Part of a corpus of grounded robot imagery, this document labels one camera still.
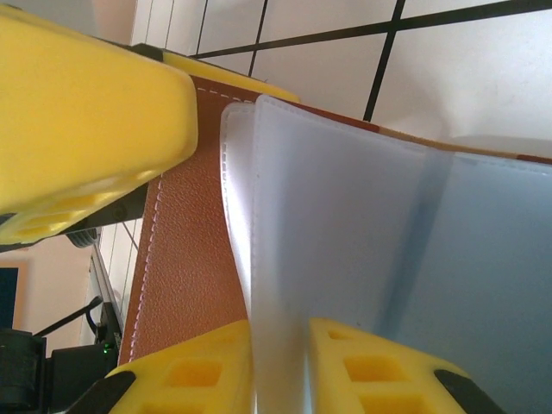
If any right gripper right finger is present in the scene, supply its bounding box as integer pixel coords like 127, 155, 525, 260
306, 317, 508, 414

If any brown leather card holder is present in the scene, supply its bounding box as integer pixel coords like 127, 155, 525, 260
118, 73, 552, 414

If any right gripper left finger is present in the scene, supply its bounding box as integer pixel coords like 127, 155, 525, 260
71, 319, 256, 414

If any long aluminium mounting rail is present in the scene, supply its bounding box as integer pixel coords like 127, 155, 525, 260
85, 248, 130, 333

